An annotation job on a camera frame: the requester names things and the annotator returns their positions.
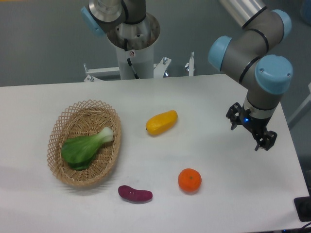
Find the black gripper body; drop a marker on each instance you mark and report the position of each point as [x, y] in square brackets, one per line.
[255, 126]

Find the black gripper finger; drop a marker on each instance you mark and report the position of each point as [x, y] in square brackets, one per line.
[234, 115]
[265, 139]

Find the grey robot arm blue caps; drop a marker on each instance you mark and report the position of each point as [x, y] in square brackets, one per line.
[245, 59]

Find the woven wicker basket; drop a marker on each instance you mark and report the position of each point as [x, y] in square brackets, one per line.
[82, 119]

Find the green bok choy vegetable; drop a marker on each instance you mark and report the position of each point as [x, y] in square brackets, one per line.
[79, 152]

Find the yellow mango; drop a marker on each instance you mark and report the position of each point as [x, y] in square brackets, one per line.
[162, 122]

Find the black device at table edge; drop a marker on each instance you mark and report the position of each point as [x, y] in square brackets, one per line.
[303, 208]

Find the orange tangerine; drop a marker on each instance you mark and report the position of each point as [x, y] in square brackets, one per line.
[189, 180]

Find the purple sweet potato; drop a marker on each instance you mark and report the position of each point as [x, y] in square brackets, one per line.
[134, 195]

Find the white metal base frame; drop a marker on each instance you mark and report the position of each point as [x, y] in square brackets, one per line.
[159, 70]

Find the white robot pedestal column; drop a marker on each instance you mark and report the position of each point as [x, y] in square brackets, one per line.
[134, 44]

